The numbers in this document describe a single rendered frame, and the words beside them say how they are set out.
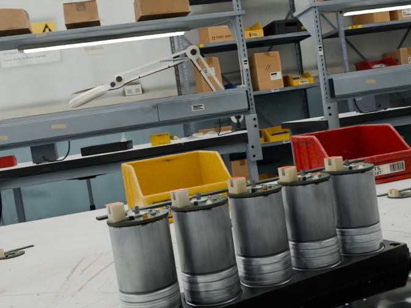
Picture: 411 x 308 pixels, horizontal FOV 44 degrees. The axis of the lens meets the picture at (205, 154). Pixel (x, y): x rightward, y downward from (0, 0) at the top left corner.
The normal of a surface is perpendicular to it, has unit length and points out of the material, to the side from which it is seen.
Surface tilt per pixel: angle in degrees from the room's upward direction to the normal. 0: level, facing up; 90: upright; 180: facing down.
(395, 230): 0
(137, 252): 90
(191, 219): 90
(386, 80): 90
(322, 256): 90
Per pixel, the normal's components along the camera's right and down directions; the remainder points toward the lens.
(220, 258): 0.49, -0.01
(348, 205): -0.42, 0.12
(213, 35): 0.22, 0.03
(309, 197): -0.09, 0.08
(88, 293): -0.15, -0.99
